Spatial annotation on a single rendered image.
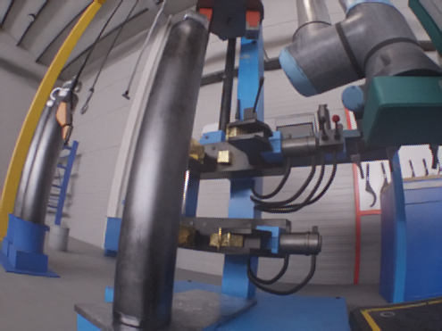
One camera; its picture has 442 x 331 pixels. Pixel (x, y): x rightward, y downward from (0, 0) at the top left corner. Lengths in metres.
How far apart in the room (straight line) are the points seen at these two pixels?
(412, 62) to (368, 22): 0.16
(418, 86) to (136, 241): 0.80
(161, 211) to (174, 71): 0.56
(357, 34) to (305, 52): 0.13
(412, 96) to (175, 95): 0.77
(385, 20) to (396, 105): 0.22
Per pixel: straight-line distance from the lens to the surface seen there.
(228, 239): 0.93
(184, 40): 1.12
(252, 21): 1.90
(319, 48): 0.56
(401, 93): 0.40
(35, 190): 1.90
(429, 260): 1.94
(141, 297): 0.78
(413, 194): 1.93
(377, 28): 0.53
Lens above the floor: 0.47
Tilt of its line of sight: 19 degrees up
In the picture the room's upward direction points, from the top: 5 degrees clockwise
